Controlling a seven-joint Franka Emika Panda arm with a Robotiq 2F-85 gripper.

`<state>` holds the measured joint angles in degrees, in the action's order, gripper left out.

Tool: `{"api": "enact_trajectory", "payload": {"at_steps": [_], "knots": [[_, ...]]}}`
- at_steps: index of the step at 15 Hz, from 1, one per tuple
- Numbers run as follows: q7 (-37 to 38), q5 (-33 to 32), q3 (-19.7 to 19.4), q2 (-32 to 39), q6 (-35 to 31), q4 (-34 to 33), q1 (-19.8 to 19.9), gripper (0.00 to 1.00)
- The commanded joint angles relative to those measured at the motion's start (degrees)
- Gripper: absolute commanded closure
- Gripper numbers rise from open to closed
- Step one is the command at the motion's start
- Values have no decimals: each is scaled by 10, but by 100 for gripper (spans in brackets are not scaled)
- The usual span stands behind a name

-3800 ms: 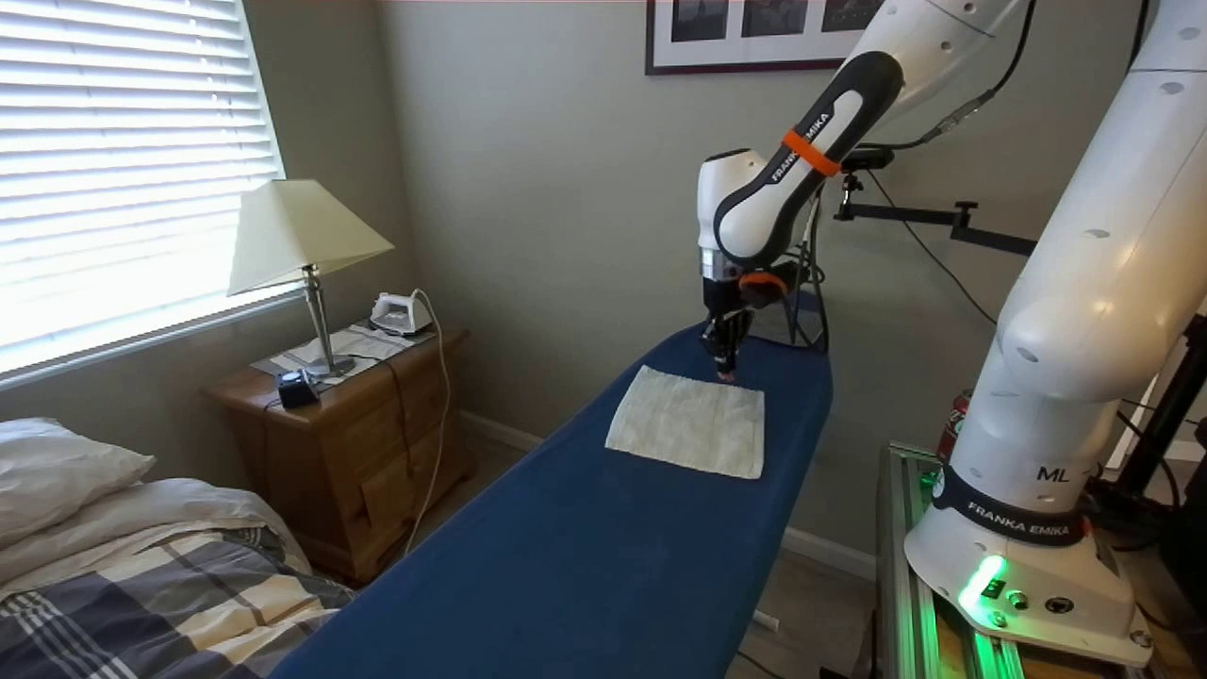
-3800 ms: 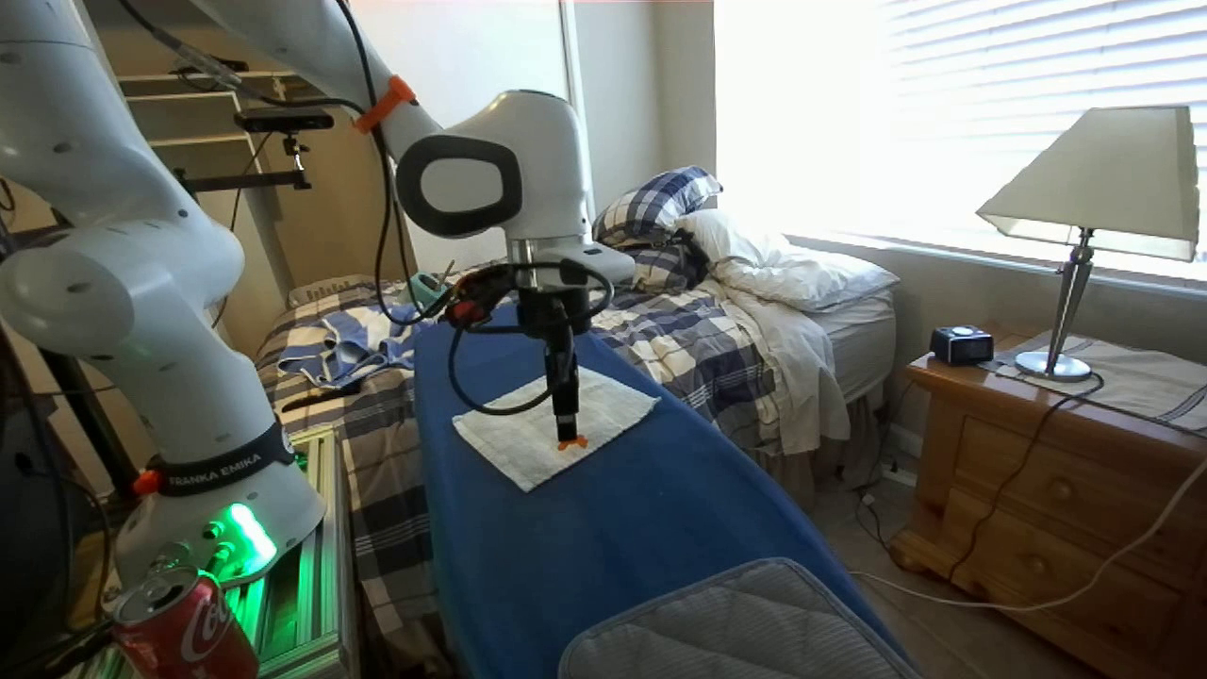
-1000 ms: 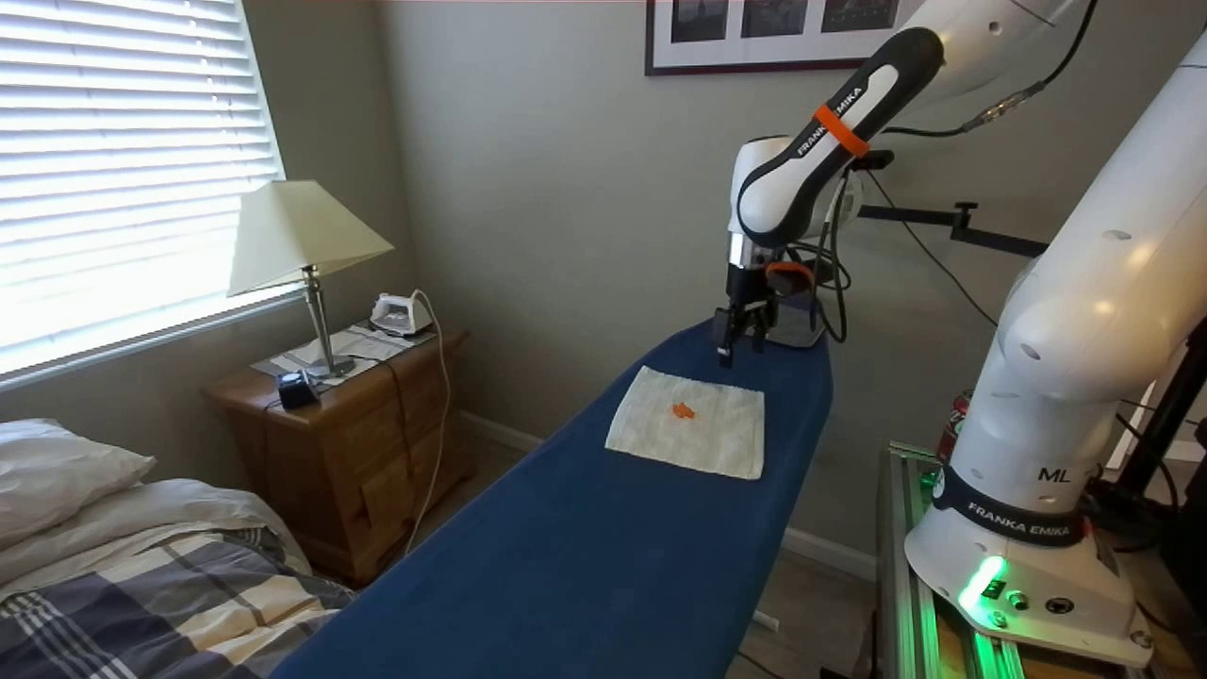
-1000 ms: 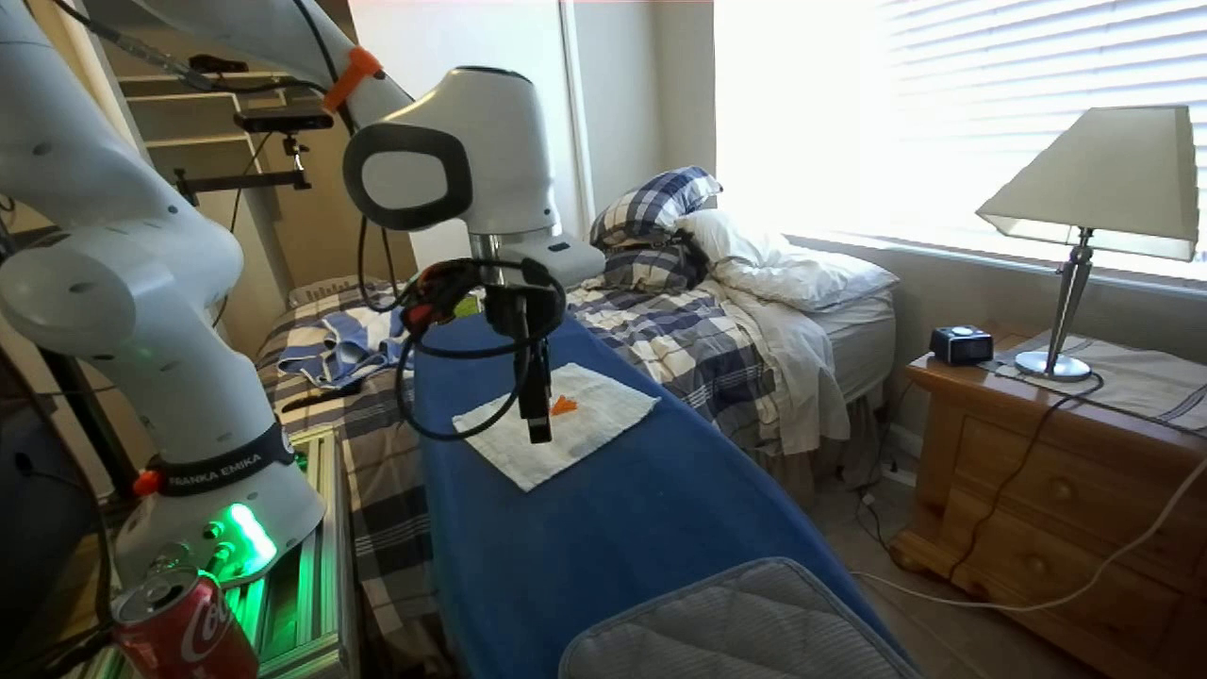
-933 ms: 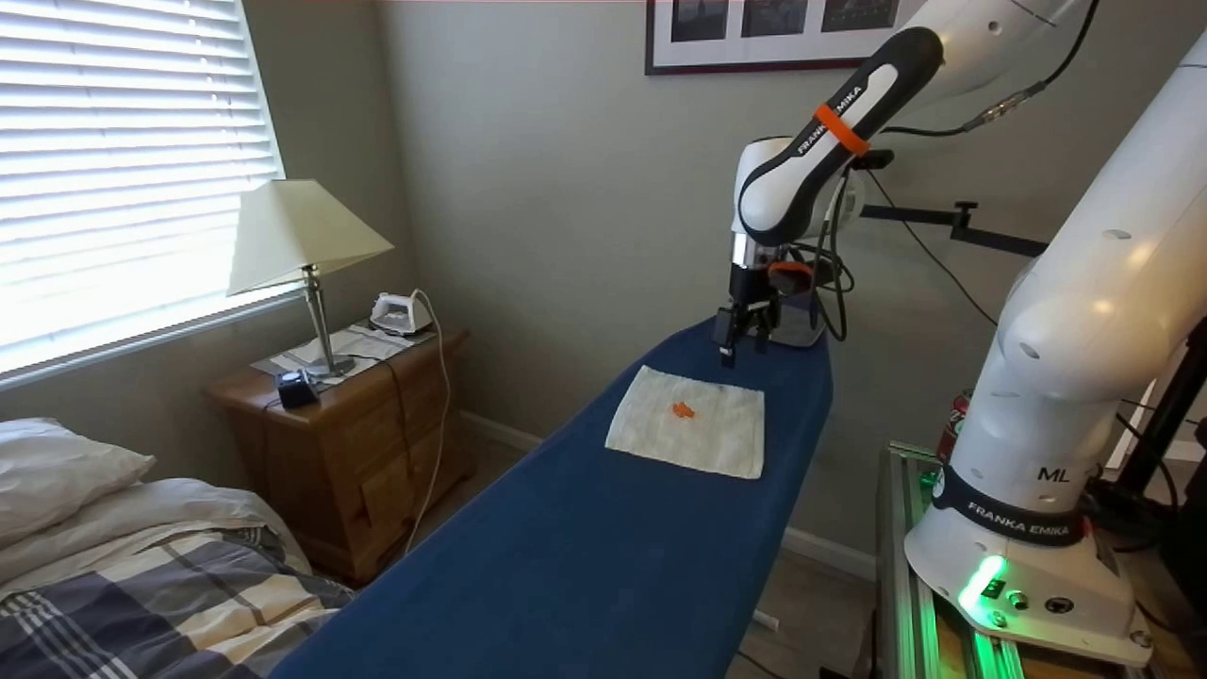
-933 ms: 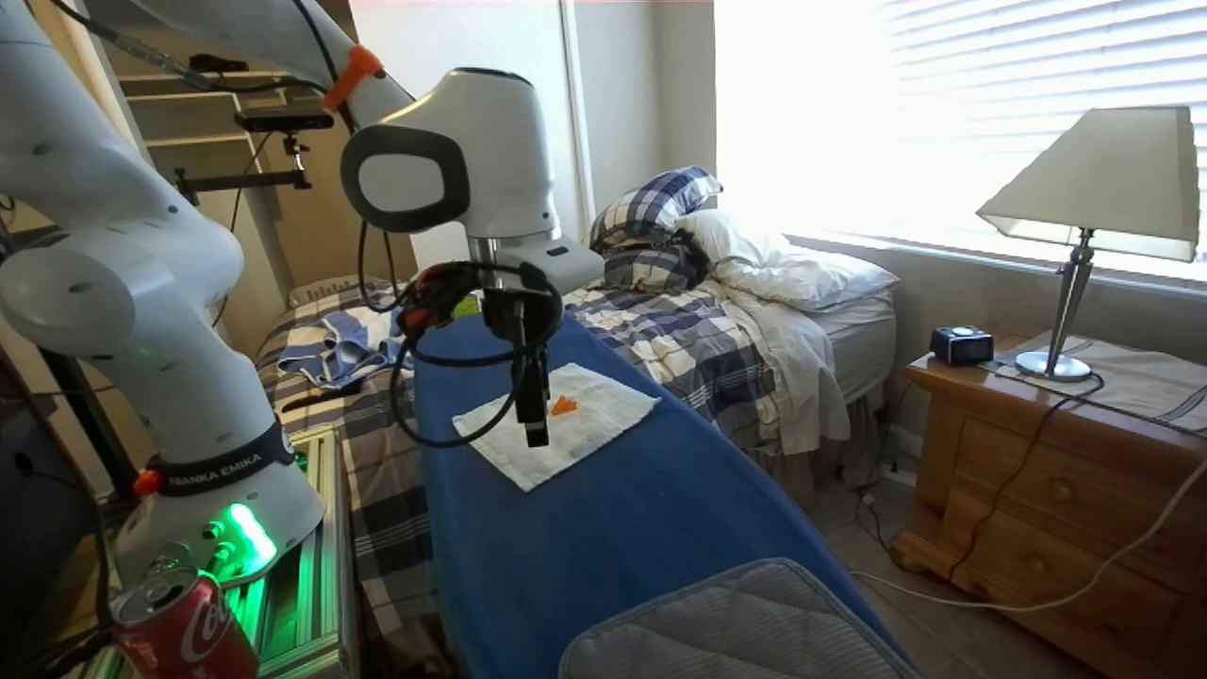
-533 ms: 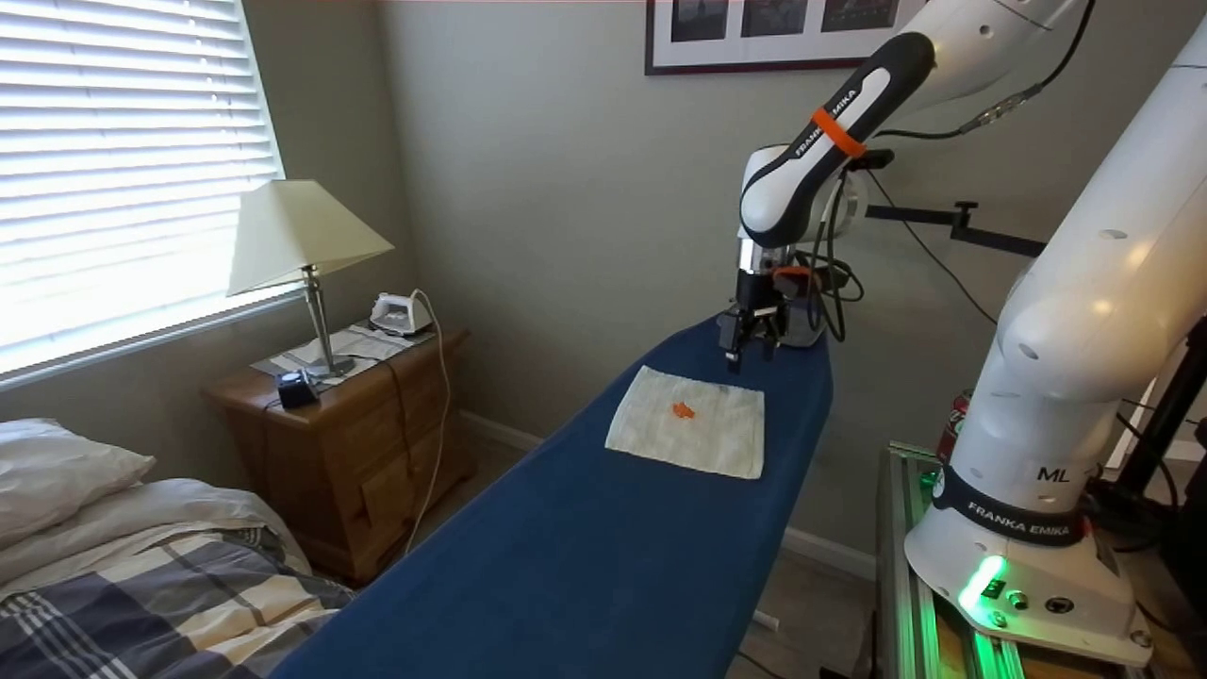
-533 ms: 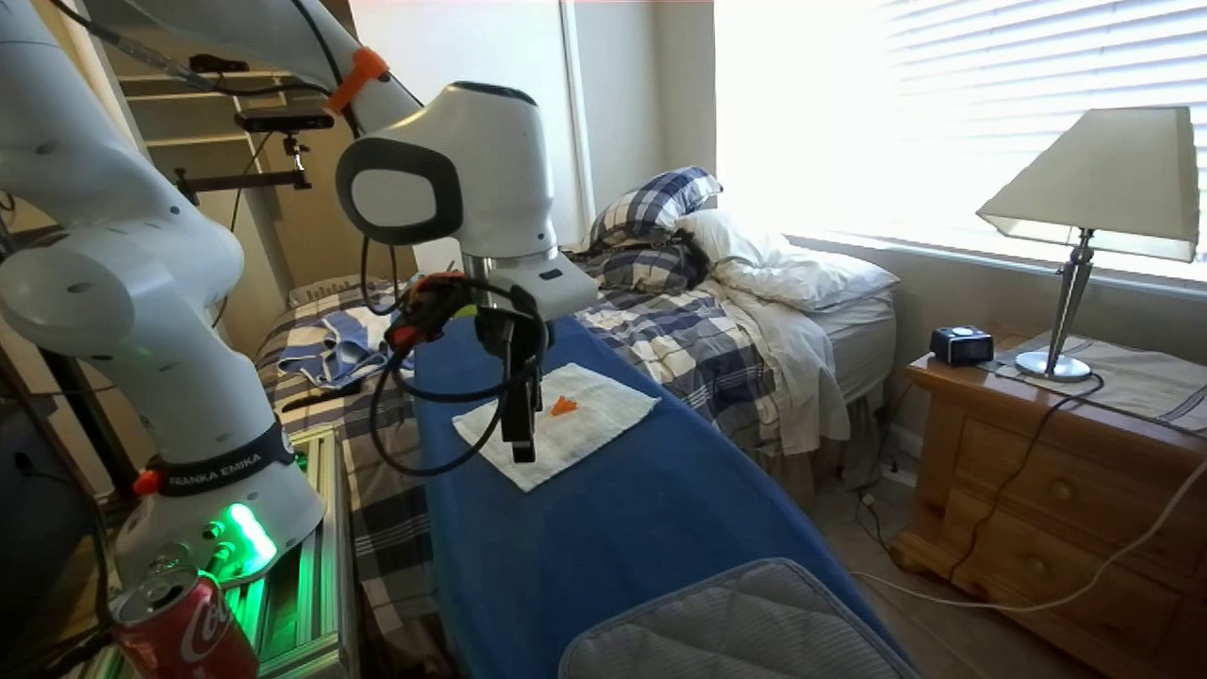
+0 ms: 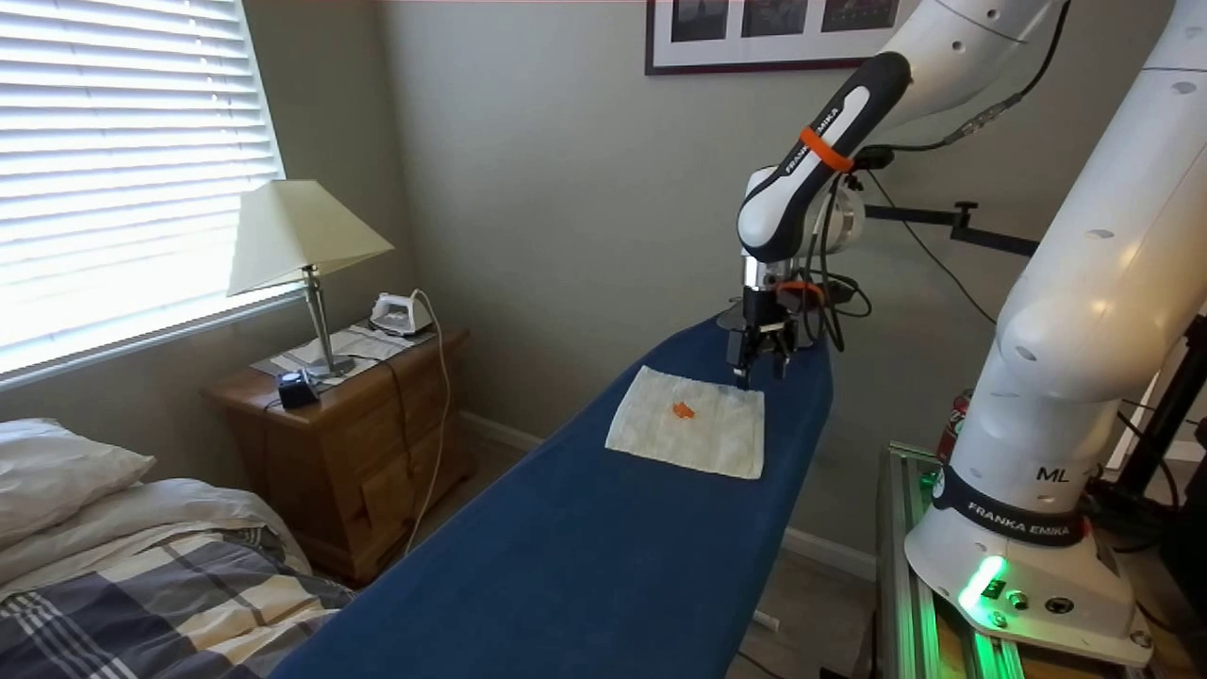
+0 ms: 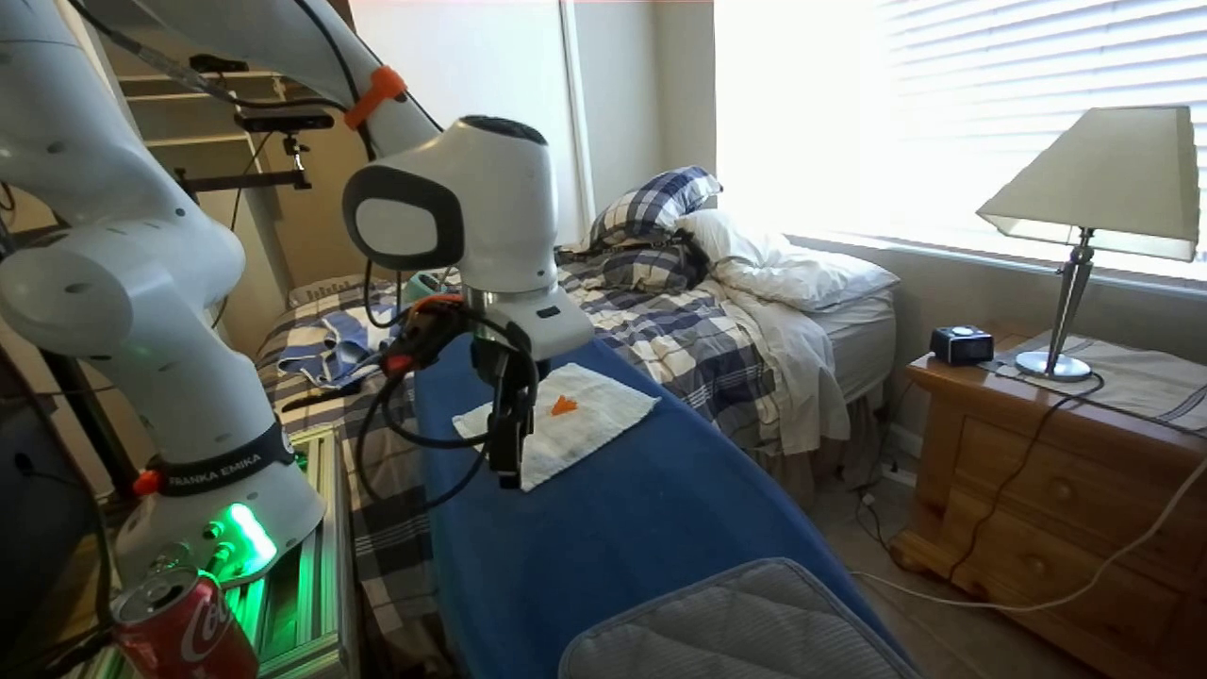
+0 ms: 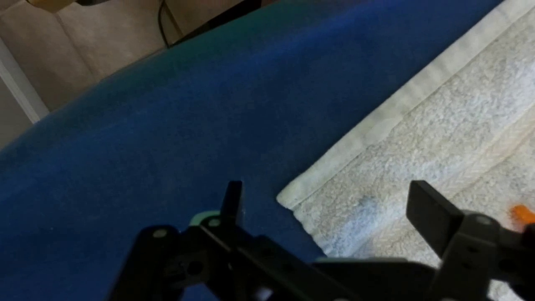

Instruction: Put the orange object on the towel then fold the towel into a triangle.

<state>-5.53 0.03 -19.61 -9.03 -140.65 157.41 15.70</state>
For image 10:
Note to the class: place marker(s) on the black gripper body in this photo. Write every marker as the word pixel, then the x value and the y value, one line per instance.
pixel 514 378

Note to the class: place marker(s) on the white towel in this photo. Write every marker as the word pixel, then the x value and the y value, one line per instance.
pixel 606 416

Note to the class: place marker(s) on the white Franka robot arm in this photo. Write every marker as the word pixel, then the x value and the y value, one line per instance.
pixel 124 275

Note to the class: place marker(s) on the blue ironing board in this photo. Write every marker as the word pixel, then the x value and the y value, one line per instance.
pixel 606 553

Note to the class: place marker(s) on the blue crumpled cloth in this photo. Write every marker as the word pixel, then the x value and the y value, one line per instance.
pixel 330 343

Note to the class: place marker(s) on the plaid pillow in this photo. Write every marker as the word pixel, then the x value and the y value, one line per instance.
pixel 655 211

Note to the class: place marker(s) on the grey quilted iron rest pad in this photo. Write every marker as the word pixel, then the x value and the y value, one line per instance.
pixel 739 624

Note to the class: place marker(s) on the white bed sheet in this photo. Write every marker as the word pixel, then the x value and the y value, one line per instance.
pixel 804 378

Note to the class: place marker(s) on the white pillow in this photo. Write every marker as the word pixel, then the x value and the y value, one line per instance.
pixel 777 258

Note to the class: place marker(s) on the white mattress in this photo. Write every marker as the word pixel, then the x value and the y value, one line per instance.
pixel 867 343

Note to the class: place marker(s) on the red cola can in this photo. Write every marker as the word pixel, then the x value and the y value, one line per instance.
pixel 190 634

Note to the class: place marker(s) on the beige slatted rack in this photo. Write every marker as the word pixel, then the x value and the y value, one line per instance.
pixel 190 113

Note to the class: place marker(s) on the black alarm clock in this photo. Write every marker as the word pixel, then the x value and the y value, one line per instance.
pixel 963 343

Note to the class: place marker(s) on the white window blinds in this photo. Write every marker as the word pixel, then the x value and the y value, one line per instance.
pixel 1003 113

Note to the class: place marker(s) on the wooden nightstand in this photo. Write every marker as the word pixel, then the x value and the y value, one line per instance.
pixel 1081 504

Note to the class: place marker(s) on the table lamp with cream shade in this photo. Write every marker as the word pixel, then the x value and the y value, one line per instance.
pixel 1096 172

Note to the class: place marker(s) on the wrist camera with orange mount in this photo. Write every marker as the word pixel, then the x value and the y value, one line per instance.
pixel 426 334

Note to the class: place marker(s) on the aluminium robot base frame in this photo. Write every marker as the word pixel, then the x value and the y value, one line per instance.
pixel 305 578

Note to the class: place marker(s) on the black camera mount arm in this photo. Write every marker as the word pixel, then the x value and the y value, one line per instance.
pixel 285 123

